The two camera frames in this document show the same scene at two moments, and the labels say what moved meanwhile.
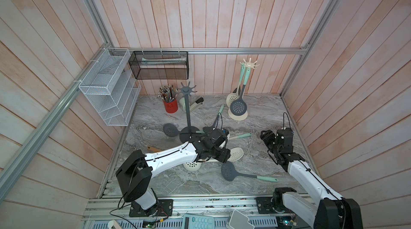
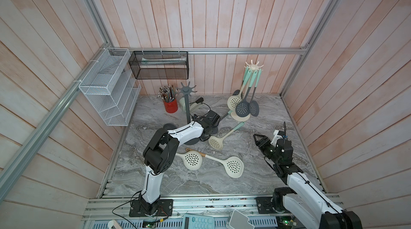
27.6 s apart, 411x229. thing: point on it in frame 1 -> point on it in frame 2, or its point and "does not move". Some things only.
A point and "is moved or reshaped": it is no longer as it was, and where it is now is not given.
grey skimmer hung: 238,107 -> 254,107
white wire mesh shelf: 111,87 does not move
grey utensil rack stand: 189,133 does not move
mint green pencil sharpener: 182,103 does not move
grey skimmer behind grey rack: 170,130 does not move
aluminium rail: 104,207 does not move
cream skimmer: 235,153 -> 234,166
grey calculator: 193,221 does not move
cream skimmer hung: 234,96 is moved or reshaped
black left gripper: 224,156 -> 205,136
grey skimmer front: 230,173 -> 254,106
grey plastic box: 238,220 does not move
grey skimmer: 207,129 is moved or reshaped
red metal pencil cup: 171,107 does not move
